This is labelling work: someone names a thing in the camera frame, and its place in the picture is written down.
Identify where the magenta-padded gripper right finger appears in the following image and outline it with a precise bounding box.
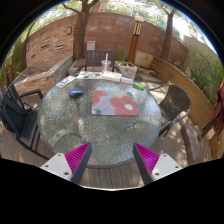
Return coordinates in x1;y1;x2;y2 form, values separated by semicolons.
132;142;184;186

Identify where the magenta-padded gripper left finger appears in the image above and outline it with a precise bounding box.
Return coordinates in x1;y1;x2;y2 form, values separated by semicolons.
39;142;93;185

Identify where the blue computer mouse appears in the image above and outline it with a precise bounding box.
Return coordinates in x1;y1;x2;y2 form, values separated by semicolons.
68;88;85;99

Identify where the floral print mouse pad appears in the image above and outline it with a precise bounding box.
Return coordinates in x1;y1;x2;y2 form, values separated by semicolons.
91;89;142;117

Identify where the brown wicker chair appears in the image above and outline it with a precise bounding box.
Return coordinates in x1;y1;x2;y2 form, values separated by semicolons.
146;83;193;138

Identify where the black metal chair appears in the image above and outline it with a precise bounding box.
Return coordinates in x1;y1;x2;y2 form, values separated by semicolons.
0;83;51;161

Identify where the white number plate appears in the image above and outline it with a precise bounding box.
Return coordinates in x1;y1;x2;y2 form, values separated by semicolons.
54;75;77;89

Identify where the curved wooden bench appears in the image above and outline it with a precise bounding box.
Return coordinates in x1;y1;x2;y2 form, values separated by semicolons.
149;57;224;161

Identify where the small white booklet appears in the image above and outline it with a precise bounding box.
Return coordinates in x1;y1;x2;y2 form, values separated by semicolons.
120;76;135;85

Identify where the colourful printed leaflet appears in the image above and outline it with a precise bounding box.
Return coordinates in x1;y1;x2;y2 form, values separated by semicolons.
76;70;104;81

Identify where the stone raised bed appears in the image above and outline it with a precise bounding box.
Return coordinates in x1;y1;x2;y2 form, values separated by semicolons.
14;54;74;96

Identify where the red cloth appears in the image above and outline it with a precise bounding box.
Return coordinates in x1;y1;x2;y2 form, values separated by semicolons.
210;78;224;136

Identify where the white square planter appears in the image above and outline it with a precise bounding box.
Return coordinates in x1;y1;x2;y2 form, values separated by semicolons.
116;60;138;80

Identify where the clear plastic cup with straw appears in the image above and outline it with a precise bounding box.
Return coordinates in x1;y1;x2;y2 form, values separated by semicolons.
100;52;112;74

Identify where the beige stone block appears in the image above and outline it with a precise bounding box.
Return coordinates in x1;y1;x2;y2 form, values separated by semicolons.
134;51;155;70

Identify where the dark wooden slatted chair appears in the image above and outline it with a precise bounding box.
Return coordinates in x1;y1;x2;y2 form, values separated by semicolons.
75;49;118;76

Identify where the thin bare tree trunk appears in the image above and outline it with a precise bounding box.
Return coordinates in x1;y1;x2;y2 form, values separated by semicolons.
21;19;38;71

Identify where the slim leaning tree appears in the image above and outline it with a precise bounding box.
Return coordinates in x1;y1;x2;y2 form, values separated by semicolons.
159;3;178;62

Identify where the large tree trunk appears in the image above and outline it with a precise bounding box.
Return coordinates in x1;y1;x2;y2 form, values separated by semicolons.
61;0;101;61

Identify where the grey wall box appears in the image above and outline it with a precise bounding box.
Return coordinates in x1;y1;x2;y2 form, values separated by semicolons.
86;40;97;52

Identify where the wooden garden lamp post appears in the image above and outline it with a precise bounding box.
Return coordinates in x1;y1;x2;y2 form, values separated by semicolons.
126;15;145;64

